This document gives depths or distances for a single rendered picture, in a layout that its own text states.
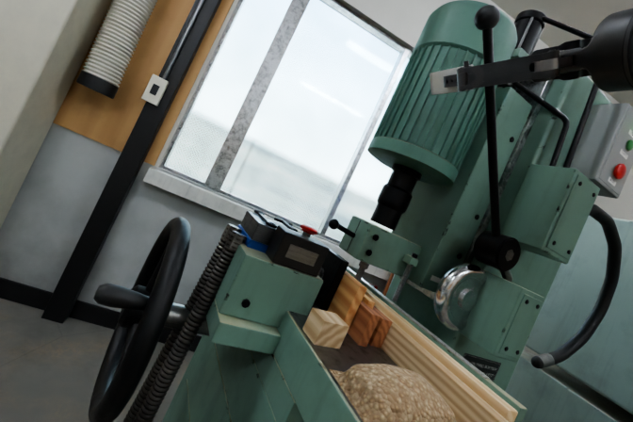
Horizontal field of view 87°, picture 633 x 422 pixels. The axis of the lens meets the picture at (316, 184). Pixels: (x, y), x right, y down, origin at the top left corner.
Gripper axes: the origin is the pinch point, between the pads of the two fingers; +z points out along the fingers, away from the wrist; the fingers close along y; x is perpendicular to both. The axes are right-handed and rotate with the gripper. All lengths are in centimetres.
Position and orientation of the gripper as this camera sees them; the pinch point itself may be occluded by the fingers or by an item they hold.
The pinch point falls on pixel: (474, 76)
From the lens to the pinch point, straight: 55.9
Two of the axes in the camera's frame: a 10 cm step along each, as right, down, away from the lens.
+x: -1.7, -9.6, -2.4
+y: 9.0, -2.4, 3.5
